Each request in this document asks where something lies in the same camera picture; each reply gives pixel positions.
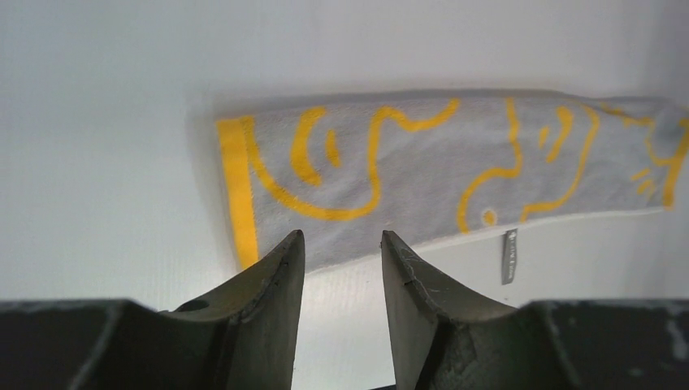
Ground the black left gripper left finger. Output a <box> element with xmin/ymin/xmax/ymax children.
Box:
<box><xmin>1</xmin><ymin>230</ymin><xmax>306</xmax><ymax>389</ymax></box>

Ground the yellow grey patterned towel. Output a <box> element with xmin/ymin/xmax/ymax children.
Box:
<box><xmin>216</xmin><ymin>91</ymin><xmax>688</xmax><ymax>271</ymax></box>

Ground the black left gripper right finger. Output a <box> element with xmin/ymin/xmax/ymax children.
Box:
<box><xmin>381</xmin><ymin>231</ymin><xmax>688</xmax><ymax>389</ymax></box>

